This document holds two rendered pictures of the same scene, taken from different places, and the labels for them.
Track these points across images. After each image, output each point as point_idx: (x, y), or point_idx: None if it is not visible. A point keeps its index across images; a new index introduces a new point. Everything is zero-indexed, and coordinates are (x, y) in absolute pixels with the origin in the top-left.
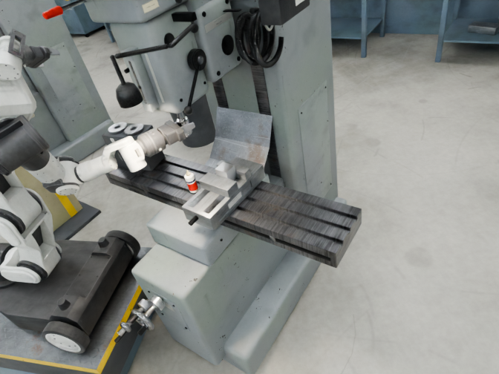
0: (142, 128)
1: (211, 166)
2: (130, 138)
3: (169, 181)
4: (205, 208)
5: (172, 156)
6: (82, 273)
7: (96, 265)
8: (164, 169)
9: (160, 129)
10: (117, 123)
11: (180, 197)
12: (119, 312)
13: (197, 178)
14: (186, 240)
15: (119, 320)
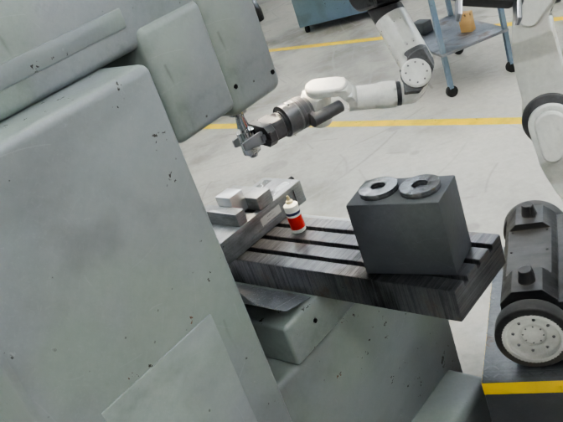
0: (359, 188)
1: (285, 301)
2: (305, 85)
3: (343, 235)
4: (268, 182)
5: (349, 275)
6: (543, 251)
7: (524, 263)
8: (359, 251)
9: (274, 113)
10: (425, 189)
11: (320, 219)
12: (499, 293)
13: (294, 245)
14: (322, 216)
15: (493, 285)
